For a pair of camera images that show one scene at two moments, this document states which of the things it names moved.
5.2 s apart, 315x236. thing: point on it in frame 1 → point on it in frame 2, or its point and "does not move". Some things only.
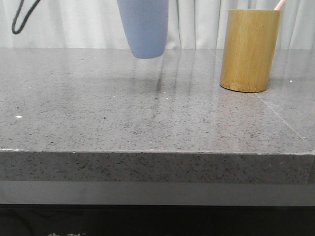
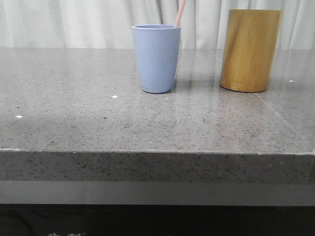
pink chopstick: x=279 y=5 → x=179 y=14
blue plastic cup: x=145 y=23 → x=158 y=47
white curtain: x=60 y=24 does not move
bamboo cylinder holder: x=249 y=48 does not move
